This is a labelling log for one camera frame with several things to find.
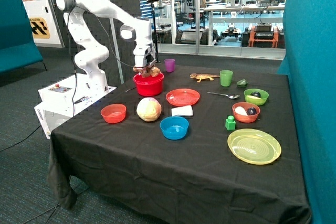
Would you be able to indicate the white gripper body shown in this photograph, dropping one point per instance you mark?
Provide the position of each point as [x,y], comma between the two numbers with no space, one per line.
[144,56]

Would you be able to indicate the brown teddy bear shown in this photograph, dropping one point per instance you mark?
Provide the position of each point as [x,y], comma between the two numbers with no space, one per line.
[149,71]

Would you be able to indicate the orange red plastic plate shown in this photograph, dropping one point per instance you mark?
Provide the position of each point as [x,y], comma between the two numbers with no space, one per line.
[182,97]

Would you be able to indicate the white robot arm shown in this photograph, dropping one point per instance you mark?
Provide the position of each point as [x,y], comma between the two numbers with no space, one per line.
[136,29]

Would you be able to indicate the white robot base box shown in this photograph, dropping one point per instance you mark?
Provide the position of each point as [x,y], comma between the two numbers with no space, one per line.
[64,99]

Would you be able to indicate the large red bowl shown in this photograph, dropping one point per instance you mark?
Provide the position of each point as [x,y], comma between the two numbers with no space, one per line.
[149,86]

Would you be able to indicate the small orange bowl left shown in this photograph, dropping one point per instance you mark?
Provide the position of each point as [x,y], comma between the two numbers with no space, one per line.
[114,113]

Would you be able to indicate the small orange bowl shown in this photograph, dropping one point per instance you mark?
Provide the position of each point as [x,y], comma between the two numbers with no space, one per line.
[248,118]
[114,113]

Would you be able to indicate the blue plastic bowl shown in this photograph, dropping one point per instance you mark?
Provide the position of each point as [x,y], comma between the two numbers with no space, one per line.
[174,127]

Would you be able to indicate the white egg in orange bowl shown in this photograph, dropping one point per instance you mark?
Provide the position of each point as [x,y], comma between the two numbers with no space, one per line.
[240,110]

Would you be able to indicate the small orange bowl right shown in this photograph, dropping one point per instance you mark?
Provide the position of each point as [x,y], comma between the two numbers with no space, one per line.
[248,118]

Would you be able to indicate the green plastic bowl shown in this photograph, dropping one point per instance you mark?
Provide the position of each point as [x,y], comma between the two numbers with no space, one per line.
[254,100]

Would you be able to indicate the dark plum in green bowl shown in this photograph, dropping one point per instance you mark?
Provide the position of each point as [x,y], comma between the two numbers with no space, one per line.
[256,94]

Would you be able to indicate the dark plum in orange bowl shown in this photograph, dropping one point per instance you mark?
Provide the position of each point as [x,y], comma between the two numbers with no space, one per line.
[251,111]

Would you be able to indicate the purple plastic cup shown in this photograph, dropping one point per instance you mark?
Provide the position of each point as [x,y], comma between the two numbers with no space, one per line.
[169,65]

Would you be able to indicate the pastel plush ball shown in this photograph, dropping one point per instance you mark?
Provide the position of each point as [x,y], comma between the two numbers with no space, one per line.
[149,109]

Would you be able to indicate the brown toy lizard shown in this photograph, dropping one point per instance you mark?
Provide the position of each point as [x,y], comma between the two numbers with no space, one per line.
[203,76]

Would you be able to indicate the white folded cloth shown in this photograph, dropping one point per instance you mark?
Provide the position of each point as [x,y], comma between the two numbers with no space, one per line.
[182,111]

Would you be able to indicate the green plastic cup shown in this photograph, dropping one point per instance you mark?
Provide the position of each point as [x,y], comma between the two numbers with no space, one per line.
[226,78]

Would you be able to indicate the black tablecloth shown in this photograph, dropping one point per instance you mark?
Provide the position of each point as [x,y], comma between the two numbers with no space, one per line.
[193,180]

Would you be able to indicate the metal spoon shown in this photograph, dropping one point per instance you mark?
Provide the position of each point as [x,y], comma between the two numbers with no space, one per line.
[230,96]

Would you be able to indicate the green toy pepper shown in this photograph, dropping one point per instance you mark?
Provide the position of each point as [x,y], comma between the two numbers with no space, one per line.
[242,83]

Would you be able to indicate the green toy block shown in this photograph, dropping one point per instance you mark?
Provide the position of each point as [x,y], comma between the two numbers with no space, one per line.
[230,123]

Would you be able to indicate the yellow black warning sign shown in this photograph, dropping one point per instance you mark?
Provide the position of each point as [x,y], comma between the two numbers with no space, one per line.
[39,28]

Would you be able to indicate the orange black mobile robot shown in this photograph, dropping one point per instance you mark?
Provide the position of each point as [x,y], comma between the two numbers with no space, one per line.
[263,36]

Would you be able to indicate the yellow plastic plate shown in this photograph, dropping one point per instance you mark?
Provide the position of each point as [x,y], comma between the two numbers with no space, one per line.
[254,146]

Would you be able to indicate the teal partition panel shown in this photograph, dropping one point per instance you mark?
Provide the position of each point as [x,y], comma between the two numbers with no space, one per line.
[309,63]

